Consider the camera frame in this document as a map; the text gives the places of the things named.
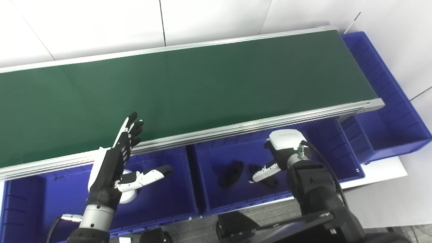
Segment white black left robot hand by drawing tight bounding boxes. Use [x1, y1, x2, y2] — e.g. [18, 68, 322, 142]
[87, 112, 173, 207]

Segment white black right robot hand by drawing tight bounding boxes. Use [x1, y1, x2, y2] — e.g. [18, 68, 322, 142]
[249, 129, 309, 184]

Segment black flanged part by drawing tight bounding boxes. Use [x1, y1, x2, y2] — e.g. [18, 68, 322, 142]
[217, 161, 245, 189]
[248, 164, 279, 188]

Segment white round part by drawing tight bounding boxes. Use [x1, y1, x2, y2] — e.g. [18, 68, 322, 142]
[119, 170, 139, 205]

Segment green conveyor belt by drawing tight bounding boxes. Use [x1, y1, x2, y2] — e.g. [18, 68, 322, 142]
[0, 29, 378, 169]
[0, 25, 385, 183]

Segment blue plastic bin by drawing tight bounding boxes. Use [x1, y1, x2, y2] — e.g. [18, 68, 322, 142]
[339, 31, 432, 165]
[0, 146, 200, 243]
[187, 116, 366, 217]

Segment black robot torso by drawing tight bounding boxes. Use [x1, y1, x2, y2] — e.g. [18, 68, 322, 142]
[139, 209, 414, 243]

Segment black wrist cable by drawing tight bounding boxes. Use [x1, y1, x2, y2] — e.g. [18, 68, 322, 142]
[298, 140, 349, 209]
[47, 214, 83, 243]

